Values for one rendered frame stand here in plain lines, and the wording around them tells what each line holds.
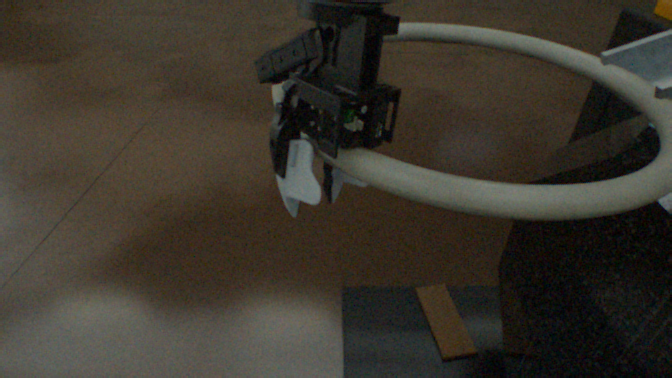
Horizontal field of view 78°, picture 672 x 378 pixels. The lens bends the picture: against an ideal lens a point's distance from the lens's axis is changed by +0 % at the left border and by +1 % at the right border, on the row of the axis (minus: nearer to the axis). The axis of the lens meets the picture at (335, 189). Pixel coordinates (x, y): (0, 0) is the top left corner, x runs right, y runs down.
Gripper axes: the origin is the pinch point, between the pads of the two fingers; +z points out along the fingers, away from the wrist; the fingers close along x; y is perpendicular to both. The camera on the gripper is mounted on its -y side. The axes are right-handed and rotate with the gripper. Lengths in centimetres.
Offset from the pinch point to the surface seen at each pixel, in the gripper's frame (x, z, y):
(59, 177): -9, 81, -173
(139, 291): -3, 83, -84
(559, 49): 44.5, -13.3, 2.5
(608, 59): 43.1, -13.7, 10.0
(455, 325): 66, 72, -7
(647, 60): 48, -14, 13
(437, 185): 2.2, -7.8, 13.8
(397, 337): 50, 75, -16
